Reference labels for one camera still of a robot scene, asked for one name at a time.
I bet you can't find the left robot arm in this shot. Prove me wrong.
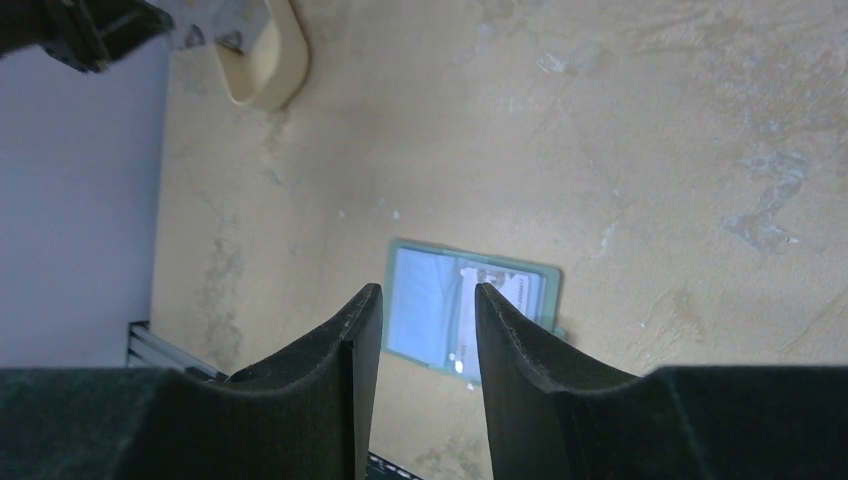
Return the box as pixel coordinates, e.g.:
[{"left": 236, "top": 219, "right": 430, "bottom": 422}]
[{"left": 1, "top": 0, "right": 174, "bottom": 73}]

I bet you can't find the beige oval tray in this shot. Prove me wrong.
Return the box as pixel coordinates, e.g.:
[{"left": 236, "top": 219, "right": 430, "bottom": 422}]
[{"left": 213, "top": 0, "right": 310, "bottom": 112}]

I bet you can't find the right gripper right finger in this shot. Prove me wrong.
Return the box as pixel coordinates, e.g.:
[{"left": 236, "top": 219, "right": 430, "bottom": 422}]
[{"left": 475, "top": 284, "right": 847, "bottom": 479}]

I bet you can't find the black base frame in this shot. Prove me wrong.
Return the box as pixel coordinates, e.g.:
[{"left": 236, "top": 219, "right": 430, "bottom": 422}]
[{"left": 126, "top": 321, "right": 421, "bottom": 480}]

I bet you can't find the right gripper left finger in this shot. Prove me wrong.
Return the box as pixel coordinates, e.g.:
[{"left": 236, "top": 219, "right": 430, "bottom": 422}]
[{"left": 1, "top": 284, "right": 382, "bottom": 479}]

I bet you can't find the green card holder wallet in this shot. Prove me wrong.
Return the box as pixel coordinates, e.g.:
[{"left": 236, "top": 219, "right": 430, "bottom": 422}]
[{"left": 382, "top": 239, "right": 563, "bottom": 385}]

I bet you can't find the stack of cards in tray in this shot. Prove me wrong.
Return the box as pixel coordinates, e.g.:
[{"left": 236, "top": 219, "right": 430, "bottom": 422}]
[{"left": 154, "top": 0, "right": 270, "bottom": 54}]

